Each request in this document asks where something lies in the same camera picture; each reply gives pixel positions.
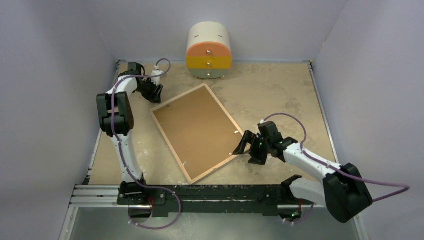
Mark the brown cardboard backing board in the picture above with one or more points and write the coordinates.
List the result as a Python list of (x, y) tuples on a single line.
[(195, 129)]

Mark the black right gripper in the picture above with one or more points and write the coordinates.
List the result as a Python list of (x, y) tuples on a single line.
[(249, 137)]

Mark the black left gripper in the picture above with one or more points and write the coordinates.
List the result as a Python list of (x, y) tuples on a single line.
[(155, 96)]

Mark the black and aluminium base rail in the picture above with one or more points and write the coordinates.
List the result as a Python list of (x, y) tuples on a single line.
[(267, 200)]

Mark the small colourful drawer cabinet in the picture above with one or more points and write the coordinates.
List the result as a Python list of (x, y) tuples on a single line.
[(208, 54)]

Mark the wooden picture frame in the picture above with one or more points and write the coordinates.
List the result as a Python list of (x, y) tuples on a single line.
[(172, 145)]

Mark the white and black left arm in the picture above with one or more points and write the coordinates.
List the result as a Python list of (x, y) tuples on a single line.
[(116, 119)]

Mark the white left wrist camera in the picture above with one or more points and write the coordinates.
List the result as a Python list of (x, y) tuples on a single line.
[(156, 74)]

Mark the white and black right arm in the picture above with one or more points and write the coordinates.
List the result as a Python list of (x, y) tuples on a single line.
[(324, 179)]

